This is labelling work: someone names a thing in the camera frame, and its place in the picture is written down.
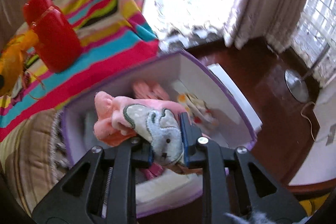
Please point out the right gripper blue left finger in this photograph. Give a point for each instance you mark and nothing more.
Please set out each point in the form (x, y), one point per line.
(99, 188)

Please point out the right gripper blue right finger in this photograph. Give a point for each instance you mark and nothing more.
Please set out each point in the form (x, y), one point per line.
(233, 178)

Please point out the pink bunny towel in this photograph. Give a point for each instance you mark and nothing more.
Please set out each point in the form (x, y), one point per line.
(120, 118)

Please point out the orange fruit print cloth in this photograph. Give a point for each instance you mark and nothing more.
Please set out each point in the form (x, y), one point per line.
(197, 110)

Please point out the pink fleece cloth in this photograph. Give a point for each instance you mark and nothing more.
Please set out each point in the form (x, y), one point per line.
(149, 90)

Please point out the yellow orange cloth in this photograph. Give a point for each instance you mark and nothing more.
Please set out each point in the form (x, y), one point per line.
(13, 58)

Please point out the striped plush cushion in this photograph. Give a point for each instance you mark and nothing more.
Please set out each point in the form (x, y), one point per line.
(25, 160)

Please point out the chrome floor lamp base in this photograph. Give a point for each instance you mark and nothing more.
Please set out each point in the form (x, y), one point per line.
(296, 83)

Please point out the red thermos flask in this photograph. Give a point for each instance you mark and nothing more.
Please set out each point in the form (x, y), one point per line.
(58, 45)

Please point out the multicolour striped table cloth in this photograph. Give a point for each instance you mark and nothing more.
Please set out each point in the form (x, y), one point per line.
(113, 35)

